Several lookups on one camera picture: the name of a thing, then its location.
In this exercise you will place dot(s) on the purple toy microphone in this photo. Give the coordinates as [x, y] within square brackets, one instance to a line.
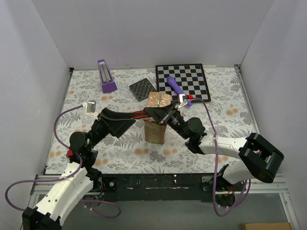
[172, 82]

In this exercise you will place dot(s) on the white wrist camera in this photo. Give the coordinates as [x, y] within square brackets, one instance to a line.
[90, 108]
[184, 100]

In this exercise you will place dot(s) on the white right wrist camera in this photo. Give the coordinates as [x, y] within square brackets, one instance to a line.
[184, 100]

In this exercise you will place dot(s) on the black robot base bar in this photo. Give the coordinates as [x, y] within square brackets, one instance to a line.
[154, 187]

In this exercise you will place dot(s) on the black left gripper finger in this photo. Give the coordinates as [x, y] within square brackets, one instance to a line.
[109, 114]
[117, 127]

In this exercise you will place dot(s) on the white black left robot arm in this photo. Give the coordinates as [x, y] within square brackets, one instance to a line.
[79, 176]

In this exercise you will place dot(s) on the purple capped clear bottle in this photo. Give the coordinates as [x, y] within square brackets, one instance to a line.
[107, 82]

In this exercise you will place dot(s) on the black white chessboard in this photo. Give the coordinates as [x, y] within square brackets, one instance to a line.
[189, 77]

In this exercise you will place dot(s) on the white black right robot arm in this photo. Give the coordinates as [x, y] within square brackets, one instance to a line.
[259, 158]

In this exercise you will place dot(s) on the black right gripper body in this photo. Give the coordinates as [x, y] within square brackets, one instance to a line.
[168, 115]

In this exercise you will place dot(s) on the grey studded building plate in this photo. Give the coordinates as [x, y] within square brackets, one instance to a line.
[141, 89]

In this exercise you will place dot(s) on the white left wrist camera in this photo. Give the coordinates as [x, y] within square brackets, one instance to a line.
[90, 108]

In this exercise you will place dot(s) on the brown cardboard boxes on floor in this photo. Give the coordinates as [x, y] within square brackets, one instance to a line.
[267, 226]

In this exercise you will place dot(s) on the small red object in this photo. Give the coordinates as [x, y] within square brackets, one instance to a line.
[69, 153]

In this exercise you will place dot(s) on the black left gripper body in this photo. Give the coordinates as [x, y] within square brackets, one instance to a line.
[103, 120]

